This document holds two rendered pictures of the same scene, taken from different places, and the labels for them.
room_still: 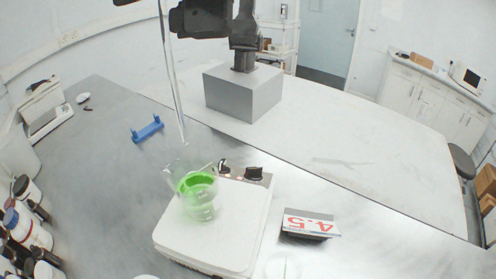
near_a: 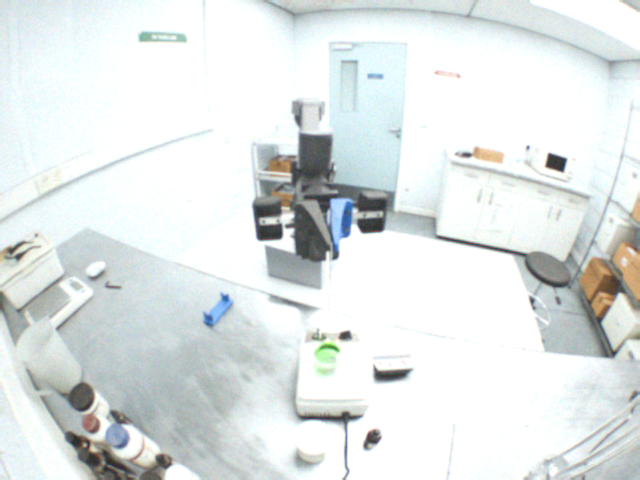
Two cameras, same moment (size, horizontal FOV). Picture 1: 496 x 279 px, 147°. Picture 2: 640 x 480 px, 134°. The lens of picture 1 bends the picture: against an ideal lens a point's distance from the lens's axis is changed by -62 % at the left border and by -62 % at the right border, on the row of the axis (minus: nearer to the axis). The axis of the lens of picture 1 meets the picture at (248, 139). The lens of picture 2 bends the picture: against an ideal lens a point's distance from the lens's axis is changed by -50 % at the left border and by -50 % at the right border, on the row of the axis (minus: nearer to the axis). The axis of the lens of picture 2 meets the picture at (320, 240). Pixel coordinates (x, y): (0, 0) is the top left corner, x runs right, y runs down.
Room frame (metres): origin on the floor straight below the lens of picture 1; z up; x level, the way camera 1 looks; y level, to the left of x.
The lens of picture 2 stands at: (-0.14, 0.13, 1.41)
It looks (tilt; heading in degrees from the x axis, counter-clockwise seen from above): 31 degrees down; 346
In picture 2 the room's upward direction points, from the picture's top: straight up
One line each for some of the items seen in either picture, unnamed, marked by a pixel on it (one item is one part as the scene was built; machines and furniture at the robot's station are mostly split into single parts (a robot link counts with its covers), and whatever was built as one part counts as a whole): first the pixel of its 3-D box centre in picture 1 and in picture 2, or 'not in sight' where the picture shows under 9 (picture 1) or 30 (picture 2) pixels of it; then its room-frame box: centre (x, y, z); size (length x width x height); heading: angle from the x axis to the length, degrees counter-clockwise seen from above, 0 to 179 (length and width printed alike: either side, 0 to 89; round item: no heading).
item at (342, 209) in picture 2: not in sight; (343, 232); (0.14, 0.03, 1.25); 0.07 x 0.04 x 0.06; 174
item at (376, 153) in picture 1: (280, 189); (346, 344); (0.53, -0.15, 0.45); 1.20 x 0.48 x 0.90; 55
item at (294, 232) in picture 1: (311, 222); (395, 361); (0.13, -0.10, 0.92); 0.09 x 0.06 x 0.04; 75
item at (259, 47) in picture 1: (247, 39); not in sight; (0.54, 0.00, 1.10); 0.09 x 0.07 x 0.06; 81
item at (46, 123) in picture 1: (49, 120); (57, 303); (0.47, 0.90, 0.92); 0.26 x 0.19 x 0.05; 146
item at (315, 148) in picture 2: not in sight; (314, 163); (0.32, 0.03, 1.29); 0.11 x 0.08 x 0.12; 171
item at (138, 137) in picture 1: (146, 127); (217, 307); (0.39, 0.28, 0.92); 0.10 x 0.03 x 0.04; 147
